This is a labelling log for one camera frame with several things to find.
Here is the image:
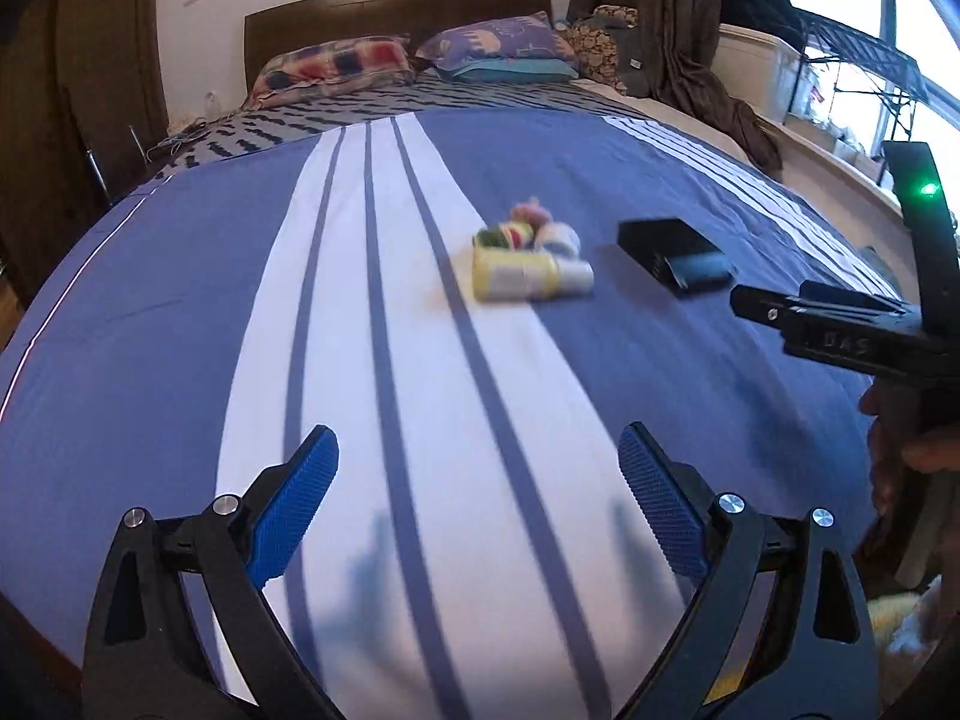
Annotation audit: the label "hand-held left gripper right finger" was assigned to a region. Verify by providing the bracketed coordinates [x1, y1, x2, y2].
[619, 422, 878, 720]

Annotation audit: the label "white storage bin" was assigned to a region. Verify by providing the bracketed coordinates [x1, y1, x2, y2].
[716, 22, 805, 126]

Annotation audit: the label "black box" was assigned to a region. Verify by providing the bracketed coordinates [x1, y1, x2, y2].
[617, 217, 737, 292]

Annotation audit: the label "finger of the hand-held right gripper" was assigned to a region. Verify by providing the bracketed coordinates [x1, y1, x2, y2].
[730, 280, 912, 331]

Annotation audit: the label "black clothes pile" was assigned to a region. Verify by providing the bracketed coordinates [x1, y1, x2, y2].
[720, 0, 809, 51]

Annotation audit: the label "grey green soft bag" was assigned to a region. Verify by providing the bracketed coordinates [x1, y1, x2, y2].
[611, 22, 659, 98]

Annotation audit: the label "cream fluffy rug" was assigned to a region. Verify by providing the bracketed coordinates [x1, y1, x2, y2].
[866, 576, 947, 650]

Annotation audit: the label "plaid pillow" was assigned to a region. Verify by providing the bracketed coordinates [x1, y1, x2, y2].
[247, 35, 418, 108]

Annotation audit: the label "wooden wardrobe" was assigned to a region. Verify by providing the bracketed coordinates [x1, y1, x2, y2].
[0, 0, 171, 310]

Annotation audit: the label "person's right hand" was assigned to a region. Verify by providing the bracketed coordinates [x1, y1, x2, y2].
[859, 382, 960, 520]

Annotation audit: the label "patterned brown bag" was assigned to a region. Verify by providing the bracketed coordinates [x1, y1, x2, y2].
[562, 6, 638, 83]

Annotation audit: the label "black metal rack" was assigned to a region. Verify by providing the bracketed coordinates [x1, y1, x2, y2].
[795, 6, 932, 167]

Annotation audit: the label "brown curtain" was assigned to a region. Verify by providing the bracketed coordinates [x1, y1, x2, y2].
[566, 0, 785, 182]

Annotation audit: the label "blue white striped blanket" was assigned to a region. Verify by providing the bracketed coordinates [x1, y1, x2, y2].
[0, 109, 910, 720]

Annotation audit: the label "yellow plastic bottle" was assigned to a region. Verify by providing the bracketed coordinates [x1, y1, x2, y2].
[471, 244, 595, 302]

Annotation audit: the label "grey zebra print sheet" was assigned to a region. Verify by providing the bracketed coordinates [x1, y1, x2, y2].
[146, 77, 653, 182]

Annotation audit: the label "cables on nightstand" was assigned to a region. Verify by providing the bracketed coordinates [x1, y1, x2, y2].
[148, 116, 220, 160]

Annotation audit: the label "wooden chair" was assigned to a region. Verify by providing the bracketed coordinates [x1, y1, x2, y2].
[79, 124, 152, 205]

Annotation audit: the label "wooden headboard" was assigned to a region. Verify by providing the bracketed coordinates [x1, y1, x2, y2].
[244, 0, 554, 95]

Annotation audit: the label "purple elephant print pillow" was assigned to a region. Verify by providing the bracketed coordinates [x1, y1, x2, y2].
[415, 11, 581, 74]

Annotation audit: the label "teal pillow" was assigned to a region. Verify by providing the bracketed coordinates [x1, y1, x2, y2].
[450, 58, 581, 86]

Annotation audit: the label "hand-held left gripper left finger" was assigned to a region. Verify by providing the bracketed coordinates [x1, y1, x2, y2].
[82, 425, 340, 720]

